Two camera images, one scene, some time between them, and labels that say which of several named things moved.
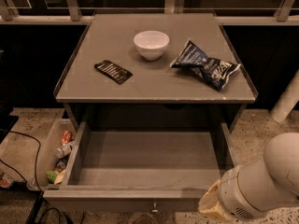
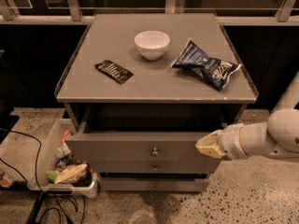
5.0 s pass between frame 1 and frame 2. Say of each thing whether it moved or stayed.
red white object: stayed
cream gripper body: moved
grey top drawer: moved
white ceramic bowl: stayed
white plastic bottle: stayed
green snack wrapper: stayed
